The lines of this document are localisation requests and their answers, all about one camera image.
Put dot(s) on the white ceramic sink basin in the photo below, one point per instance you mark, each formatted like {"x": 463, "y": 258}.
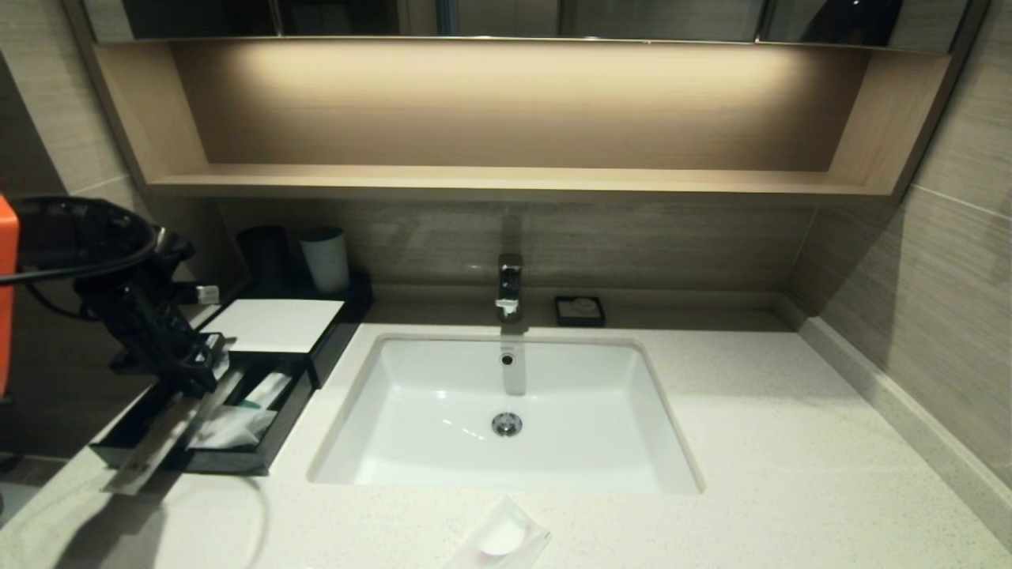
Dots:
{"x": 569, "y": 395}

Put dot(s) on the folded white plastic packet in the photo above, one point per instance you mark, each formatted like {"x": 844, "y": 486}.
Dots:
{"x": 233, "y": 428}

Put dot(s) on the black glossy box drawer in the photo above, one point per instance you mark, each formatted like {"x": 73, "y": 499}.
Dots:
{"x": 261, "y": 462}

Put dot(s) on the white cup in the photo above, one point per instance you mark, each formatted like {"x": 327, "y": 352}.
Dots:
{"x": 326, "y": 261}

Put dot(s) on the square clear white packet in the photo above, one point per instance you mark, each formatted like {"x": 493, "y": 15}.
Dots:
{"x": 498, "y": 537}

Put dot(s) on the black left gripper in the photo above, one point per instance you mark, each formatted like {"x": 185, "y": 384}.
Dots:
{"x": 150, "y": 332}

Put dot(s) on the round beige soap bar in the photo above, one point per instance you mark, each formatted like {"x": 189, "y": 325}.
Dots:
{"x": 584, "y": 305}

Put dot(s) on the left wrist camera silver front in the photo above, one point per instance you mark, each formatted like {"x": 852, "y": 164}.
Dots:
{"x": 207, "y": 295}

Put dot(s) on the wooden wall shelf niche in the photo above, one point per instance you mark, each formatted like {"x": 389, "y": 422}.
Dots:
{"x": 514, "y": 118}

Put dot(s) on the chrome sink drain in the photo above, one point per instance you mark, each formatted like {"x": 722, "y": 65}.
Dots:
{"x": 507, "y": 424}

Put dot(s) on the mirror cabinet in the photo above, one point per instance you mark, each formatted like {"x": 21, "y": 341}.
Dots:
{"x": 514, "y": 17}

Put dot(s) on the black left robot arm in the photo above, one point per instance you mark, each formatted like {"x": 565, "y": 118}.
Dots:
{"x": 87, "y": 237}

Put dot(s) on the chrome sink faucet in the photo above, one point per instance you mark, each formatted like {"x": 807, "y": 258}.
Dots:
{"x": 509, "y": 284}

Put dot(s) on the black square soap dish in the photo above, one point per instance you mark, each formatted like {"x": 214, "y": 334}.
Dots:
{"x": 563, "y": 316}

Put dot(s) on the black cup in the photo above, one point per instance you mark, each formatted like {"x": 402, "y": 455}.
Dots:
{"x": 265, "y": 257}

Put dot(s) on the comb packet green band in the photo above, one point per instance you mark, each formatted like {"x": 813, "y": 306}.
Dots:
{"x": 174, "y": 435}

